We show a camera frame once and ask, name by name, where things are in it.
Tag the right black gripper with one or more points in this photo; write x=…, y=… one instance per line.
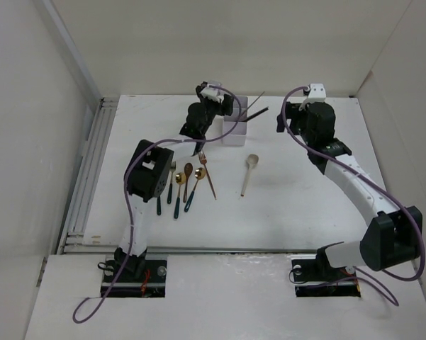
x=292, y=112

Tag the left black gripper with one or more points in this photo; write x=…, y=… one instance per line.
x=221, y=109

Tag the beige spoon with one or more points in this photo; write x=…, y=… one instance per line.
x=252, y=160

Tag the gold spoon green handle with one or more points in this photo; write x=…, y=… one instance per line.
x=199, y=174
x=180, y=179

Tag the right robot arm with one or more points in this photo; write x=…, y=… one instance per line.
x=393, y=232

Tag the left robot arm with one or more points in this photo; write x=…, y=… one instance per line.
x=146, y=175

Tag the white three-compartment utensil holder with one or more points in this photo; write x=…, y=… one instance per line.
x=237, y=137

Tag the rose gold fork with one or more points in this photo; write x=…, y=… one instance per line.
x=203, y=160

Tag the brown wooden spoon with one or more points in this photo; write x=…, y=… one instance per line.
x=188, y=169

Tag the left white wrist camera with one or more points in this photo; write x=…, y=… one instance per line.
x=214, y=92

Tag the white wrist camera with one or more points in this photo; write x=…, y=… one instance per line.
x=214, y=92
x=314, y=93

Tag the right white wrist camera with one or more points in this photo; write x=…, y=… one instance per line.
x=314, y=93

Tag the gold fork green handle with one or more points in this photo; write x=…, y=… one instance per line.
x=171, y=180
x=159, y=206

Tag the aluminium rail front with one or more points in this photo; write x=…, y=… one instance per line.
x=217, y=251

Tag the aluminium rail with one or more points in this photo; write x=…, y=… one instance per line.
x=217, y=251
x=71, y=238

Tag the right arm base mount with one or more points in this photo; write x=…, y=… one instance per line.
x=312, y=277

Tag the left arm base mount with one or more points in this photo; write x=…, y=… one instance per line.
x=143, y=277

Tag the aluminium rail left side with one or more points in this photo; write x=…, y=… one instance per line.
x=71, y=238

